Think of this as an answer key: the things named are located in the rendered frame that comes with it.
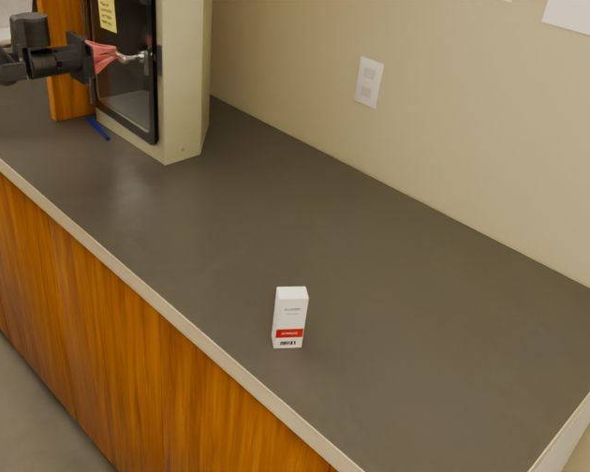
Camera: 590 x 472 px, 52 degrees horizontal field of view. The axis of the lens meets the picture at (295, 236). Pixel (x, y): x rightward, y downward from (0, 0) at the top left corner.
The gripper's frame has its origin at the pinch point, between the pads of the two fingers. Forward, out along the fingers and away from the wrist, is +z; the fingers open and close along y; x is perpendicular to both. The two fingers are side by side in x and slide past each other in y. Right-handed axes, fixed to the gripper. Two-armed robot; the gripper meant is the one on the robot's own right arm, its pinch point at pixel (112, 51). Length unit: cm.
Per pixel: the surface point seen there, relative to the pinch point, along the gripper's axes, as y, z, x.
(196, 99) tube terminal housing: -10.8, 15.5, -10.7
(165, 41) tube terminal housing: 4.5, 6.8, -10.8
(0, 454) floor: -120, -41, 10
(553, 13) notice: 22, 50, -76
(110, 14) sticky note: 6.0, 4.4, 7.7
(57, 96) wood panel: -19.2, -2.2, 26.1
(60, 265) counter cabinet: -48, -21, -5
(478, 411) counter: -26, -1, -104
